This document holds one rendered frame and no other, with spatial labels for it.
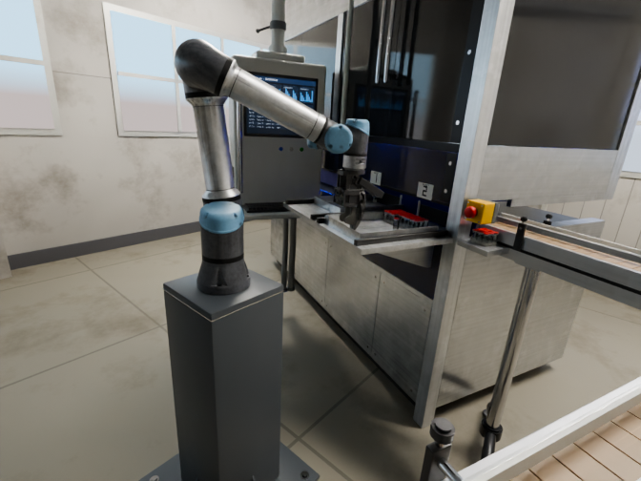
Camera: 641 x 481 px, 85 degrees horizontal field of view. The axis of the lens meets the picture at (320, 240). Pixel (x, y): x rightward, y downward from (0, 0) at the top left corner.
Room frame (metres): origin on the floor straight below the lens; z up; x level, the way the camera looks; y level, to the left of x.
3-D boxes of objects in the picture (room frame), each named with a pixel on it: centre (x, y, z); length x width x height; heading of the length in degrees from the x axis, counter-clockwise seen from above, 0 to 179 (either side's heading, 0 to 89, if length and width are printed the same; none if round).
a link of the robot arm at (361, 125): (1.16, -0.09, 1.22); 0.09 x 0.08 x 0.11; 103
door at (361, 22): (1.88, -0.17, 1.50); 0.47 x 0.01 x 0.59; 27
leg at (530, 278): (1.13, -0.73, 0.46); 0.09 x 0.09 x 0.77; 27
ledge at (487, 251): (1.19, -0.59, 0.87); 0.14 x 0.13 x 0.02; 117
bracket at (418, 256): (1.25, -0.29, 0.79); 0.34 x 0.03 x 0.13; 117
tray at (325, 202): (1.66, -0.17, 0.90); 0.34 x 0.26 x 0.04; 117
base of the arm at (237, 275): (0.94, 0.28, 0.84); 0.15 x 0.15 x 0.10
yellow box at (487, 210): (1.19, -0.54, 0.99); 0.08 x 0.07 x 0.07; 117
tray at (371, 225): (1.30, -0.22, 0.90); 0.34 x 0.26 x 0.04; 117
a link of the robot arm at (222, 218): (0.95, 0.28, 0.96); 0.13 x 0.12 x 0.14; 13
